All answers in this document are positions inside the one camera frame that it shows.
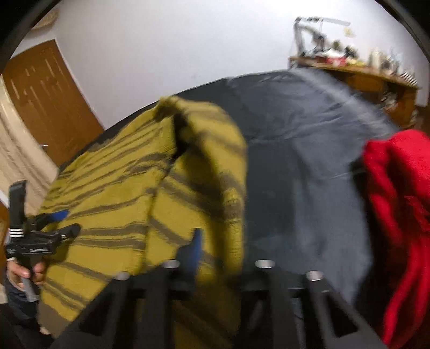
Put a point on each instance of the yellow wall note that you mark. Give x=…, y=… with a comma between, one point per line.
x=349, y=32

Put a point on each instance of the red box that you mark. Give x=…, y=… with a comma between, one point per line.
x=337, y=61

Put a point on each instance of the person's left hand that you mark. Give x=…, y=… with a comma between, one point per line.
x=18, y=271

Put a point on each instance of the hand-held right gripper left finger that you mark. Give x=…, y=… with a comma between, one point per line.
x=195, y=246

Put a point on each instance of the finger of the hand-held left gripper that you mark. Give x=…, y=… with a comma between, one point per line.
x=69, y=231
x=57, y=215

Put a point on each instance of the metal desk lamp stand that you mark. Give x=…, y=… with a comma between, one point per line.
x=307, y=33

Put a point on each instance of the yellow striped knit sweater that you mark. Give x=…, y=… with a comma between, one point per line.
x=127, y=201

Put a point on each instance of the red garment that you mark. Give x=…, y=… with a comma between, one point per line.
x=399, y=208

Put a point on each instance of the brown wooden door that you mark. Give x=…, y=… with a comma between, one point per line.
x=47, y=100

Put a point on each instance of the cream door frame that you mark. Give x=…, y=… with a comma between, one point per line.
x=20, y=157

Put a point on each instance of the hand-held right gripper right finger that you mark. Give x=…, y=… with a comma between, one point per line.
x=280, y=302

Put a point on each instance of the wooden shelf unit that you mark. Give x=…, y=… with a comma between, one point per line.
x=376, y=79

